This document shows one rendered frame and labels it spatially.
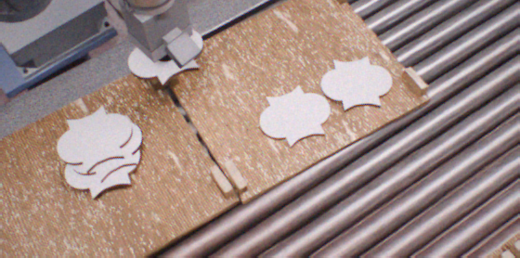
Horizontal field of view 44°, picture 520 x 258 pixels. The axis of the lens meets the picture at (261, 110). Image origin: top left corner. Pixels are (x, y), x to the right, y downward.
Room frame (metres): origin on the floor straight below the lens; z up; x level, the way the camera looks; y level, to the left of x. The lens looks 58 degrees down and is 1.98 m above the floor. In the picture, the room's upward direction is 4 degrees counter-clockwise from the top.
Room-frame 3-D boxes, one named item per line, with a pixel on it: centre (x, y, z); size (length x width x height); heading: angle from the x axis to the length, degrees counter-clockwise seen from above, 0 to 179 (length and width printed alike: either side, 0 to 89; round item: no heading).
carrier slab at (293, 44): (0.71, -0.06, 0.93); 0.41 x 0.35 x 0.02; 117
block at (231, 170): (0.51, 0.05, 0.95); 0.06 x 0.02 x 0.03; 27
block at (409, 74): (0.68, -0.29, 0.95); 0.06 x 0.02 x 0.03; 27
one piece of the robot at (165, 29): (0.67, 0.15, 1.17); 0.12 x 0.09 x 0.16; 41
